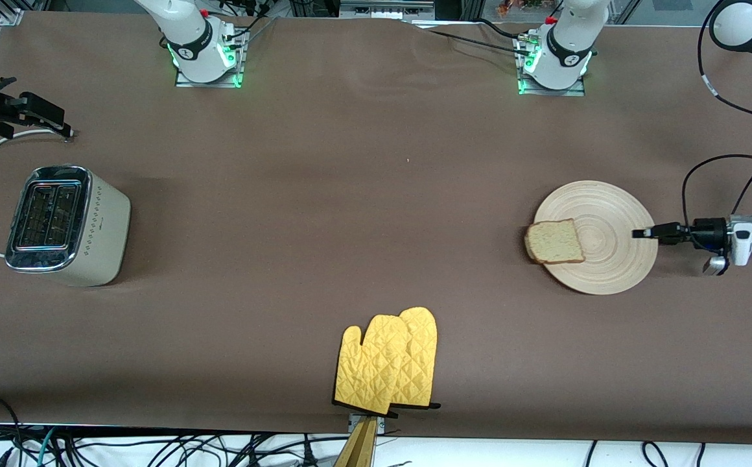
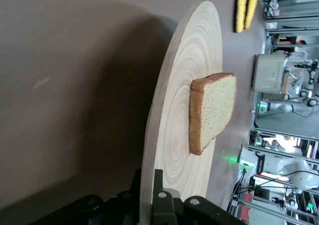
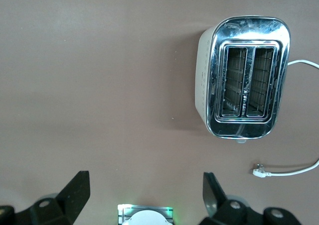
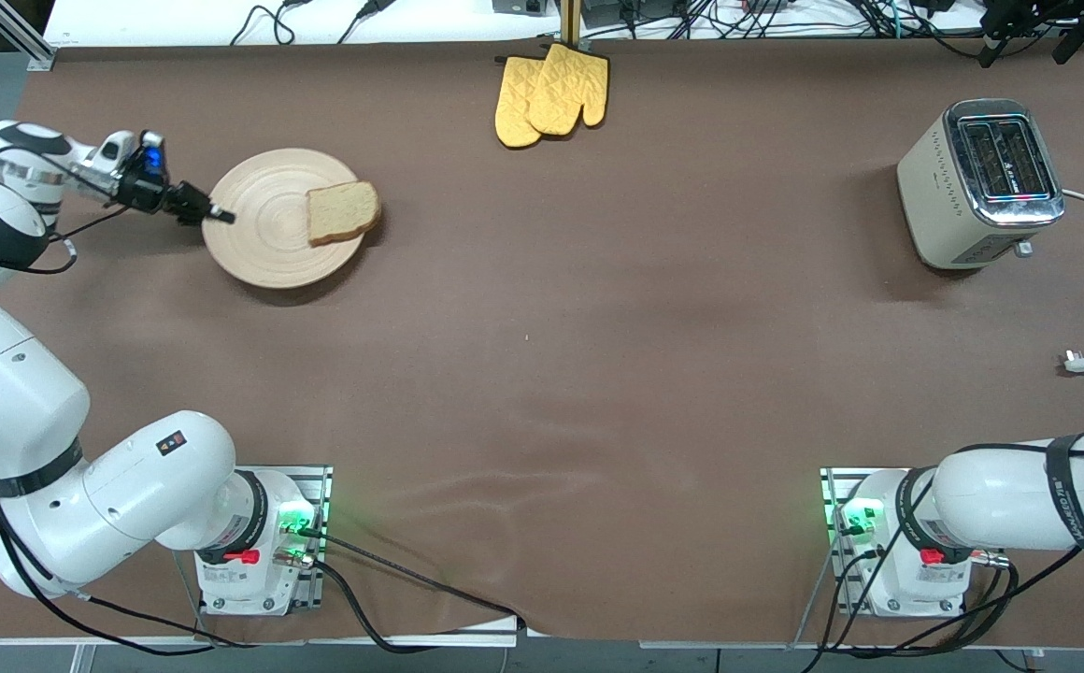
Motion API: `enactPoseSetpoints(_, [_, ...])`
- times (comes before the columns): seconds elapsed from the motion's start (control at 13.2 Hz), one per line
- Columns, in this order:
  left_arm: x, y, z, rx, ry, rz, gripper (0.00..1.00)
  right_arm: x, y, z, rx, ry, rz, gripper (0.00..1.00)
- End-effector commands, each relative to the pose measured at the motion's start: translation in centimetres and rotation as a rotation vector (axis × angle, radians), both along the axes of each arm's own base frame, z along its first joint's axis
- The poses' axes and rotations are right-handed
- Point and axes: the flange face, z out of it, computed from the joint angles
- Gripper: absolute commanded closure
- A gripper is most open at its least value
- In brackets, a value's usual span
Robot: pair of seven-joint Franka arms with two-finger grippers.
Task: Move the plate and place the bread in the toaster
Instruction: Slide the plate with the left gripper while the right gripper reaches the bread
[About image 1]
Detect cream and chrome toaster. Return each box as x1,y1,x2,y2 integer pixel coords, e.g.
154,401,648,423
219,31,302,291
5,165,132,287

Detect small metal bracket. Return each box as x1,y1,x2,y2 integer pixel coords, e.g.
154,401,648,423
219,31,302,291
347,413,388,436

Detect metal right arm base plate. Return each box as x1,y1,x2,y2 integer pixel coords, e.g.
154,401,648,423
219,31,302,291
174,18,248,89

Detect black base power cable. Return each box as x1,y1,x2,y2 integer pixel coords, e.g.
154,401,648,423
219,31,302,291
412,18,534,58

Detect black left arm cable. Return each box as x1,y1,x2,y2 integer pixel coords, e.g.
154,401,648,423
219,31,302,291
681,0,752,228

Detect yellow quilted oven mitt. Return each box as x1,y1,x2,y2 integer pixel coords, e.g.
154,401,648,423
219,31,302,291
389,307,442,411
333,315,410,416

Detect round wooden plate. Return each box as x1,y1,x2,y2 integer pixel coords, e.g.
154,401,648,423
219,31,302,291
534,180,659,296

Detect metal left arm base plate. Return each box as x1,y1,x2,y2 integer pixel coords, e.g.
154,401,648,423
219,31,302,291
516,31,588,97

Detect brown table cover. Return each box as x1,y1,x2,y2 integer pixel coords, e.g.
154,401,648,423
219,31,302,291
0,9,752,446

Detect teal floor cable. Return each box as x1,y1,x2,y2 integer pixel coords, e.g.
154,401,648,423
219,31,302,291
34,427,59,466

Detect wooden beam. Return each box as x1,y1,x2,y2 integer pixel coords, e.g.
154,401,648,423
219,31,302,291
333,418,378,467

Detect grey background device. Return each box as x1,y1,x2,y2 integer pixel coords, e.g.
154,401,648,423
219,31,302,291
339,0,436,20

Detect slice of brown bread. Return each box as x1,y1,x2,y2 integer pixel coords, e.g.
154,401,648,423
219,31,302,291
524,219,586,265

